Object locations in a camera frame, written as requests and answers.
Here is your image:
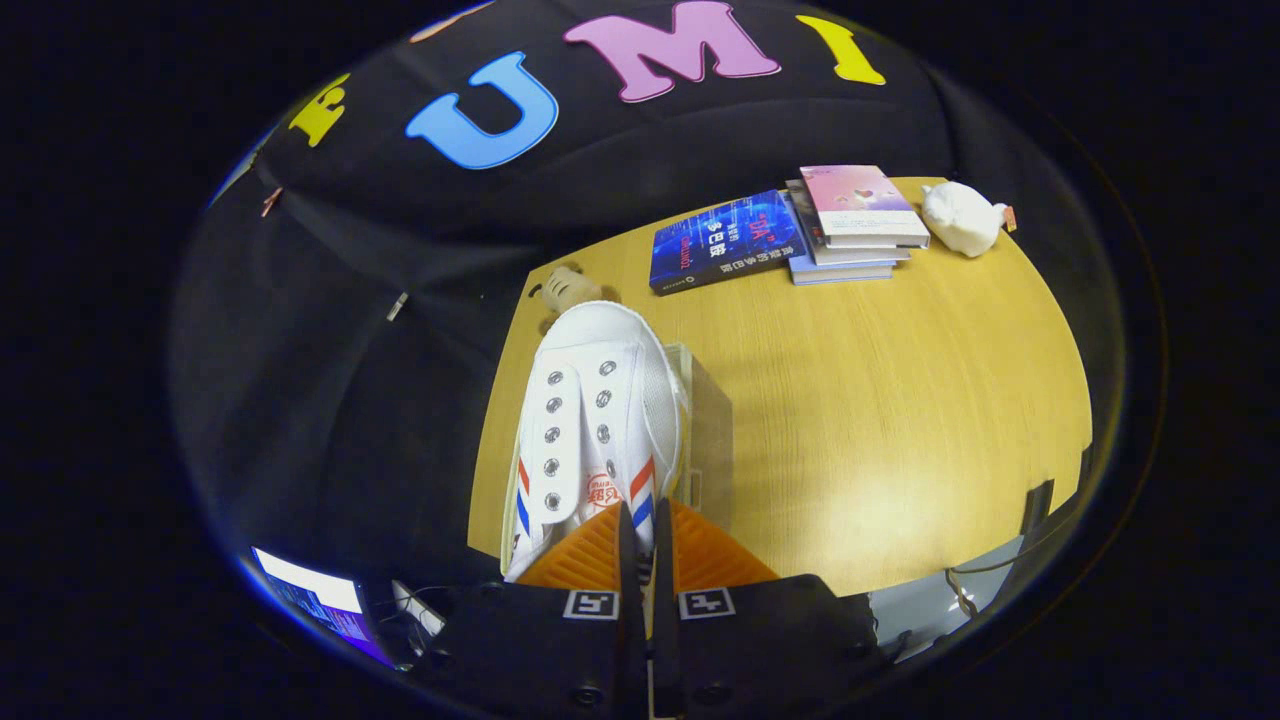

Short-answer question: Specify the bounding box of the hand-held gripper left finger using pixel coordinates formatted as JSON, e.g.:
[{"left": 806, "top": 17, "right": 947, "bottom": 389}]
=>
[{"left": 428, "top": 502, "right": 651, "bottom": 720}]

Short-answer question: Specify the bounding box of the blue hardcover book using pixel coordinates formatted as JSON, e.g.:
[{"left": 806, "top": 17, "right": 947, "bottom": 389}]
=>
[{"left": 649, "top": 190, "right": 809, "bottom": 297}]

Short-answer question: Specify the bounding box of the thin dark cable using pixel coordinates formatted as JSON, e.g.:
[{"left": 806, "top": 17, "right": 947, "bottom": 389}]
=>
[{"left": 944, "top": 563, "right": 1027, "bottom": 621}]

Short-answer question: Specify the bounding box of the black backdrop cloth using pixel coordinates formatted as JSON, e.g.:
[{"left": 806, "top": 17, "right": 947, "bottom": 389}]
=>
[{"left": 170, "top": 0, "right": 1121, "bottom": 651}]

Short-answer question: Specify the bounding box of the beige fabric storage box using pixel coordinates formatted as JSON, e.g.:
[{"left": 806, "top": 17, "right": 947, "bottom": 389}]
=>
[{"left": 498, "top": 340, "right": 737, "bottom": 581}]

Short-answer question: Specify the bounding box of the grey cover book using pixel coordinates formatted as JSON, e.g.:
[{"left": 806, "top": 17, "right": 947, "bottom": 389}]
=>
[{"left": 785, "top": 178, "right": 914, "bottom": 268}]

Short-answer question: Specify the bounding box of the white plush toy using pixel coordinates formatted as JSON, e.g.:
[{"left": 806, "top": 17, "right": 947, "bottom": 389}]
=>
[{"left": 920, "top": 181, "right": 1018, "bottom": 260}]

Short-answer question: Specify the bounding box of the laptop screen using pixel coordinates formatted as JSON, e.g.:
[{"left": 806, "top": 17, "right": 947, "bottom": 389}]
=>
[{"left": 249, "top": 546, "right": 393, "bottom": 668}]

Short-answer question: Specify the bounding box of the white striped canvas shoe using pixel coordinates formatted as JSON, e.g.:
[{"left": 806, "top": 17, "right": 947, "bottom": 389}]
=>
[{"left": 503, "top": 300, "right": 692, "bottom": 584}]

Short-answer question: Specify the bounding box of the tan plush dog toy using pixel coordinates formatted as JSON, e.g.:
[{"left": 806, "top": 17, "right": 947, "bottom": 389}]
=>
[{"left": 538, "top": 265, "right": 619, "bottom": 337}]

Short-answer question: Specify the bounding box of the light blue book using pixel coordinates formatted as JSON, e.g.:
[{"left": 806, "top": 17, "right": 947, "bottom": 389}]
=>
[{"left": 788, "top": 254, "right": 899, "bottom": 288}]

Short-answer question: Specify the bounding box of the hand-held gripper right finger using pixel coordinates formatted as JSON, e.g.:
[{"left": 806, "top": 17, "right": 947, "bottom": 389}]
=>
[{"left": 650, "top": 498, "right": 883, "bottom": 720}]

